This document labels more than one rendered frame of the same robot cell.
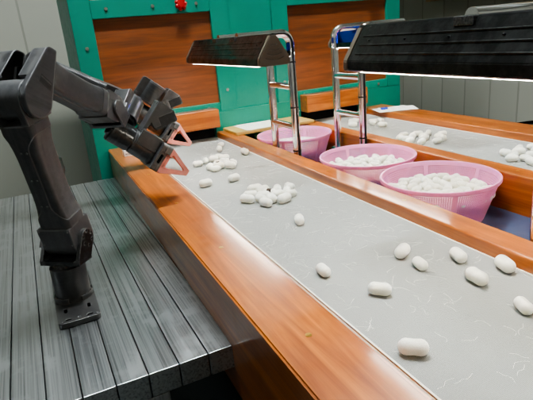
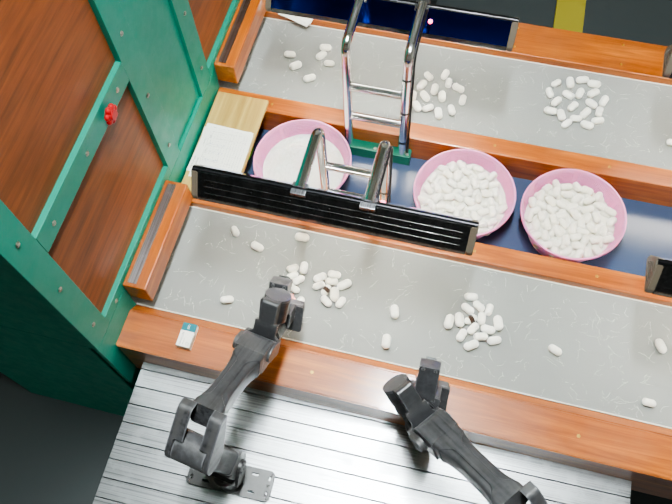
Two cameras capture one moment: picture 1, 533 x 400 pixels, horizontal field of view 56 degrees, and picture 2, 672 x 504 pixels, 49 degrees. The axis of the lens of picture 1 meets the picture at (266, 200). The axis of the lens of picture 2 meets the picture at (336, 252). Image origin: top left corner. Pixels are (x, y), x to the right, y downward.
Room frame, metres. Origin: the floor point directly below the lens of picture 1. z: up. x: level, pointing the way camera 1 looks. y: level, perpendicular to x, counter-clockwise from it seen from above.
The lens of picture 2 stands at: (0.96, 0.66, 2.45)
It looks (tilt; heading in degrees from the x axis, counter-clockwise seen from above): 64 degrees down; 312
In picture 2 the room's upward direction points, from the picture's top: 5 degrees counter-clockwise
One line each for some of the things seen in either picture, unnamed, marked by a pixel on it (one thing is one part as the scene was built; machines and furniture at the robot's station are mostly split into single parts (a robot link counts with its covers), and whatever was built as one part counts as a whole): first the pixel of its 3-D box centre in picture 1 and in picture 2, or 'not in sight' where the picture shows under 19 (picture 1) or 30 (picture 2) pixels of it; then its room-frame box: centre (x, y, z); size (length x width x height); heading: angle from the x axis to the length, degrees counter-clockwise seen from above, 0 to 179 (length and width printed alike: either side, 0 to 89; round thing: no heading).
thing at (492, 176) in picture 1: (439, 194); (569, 221); (1.10, -0.40, 0.72); 0.27 x 0.27 x 0.10
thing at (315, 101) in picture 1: (334, 98); (241, 33); (2.14, -0.33, 0.83); 0.30 x 0.06 x 0.07; 113
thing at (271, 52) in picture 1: (228, 50); (332, 203); (1.49, 0.07, 1.08); 0.62 x 0.08 x 0.07; 23
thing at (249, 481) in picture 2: not in sight; (228, 475); (1.39, 0.62, 0.71); 0.20 x 0.07 x 0.08; 24
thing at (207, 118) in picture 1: (179, 122); (159, 239); (1.88, 0.30, 0.83); 0.30 x 0.06 x 0.07; 113
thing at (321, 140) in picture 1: (295, 145); (303, 169); (1.76, -0.12, 0.72); 0.27 x 0.27 x 0.10
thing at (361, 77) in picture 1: (369, 92); (383, 82); (1.68, -0.37, 0.90); 0.20 x 0.19 x 0.45; 23
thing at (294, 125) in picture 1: (259, 109); (345, 212); (1.52, 0.00, 0.90); 0.20 x 0.19 x 0.45; 23
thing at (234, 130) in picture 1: (268, 125); (225, 144); (1.96, -0.04, 0.77); 0.33 x 0.15 x 0.01; 113
